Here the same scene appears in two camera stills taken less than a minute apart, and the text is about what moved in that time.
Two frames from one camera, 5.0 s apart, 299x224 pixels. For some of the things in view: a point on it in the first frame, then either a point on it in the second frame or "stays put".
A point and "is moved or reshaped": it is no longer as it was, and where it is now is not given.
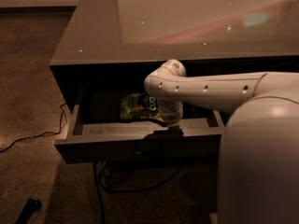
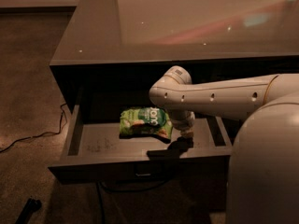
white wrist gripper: (172, 115) → (184, 122)
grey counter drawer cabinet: (121, 35) stays put
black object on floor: (31, 206) stays put
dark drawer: (92, 133) is moved or reshaped
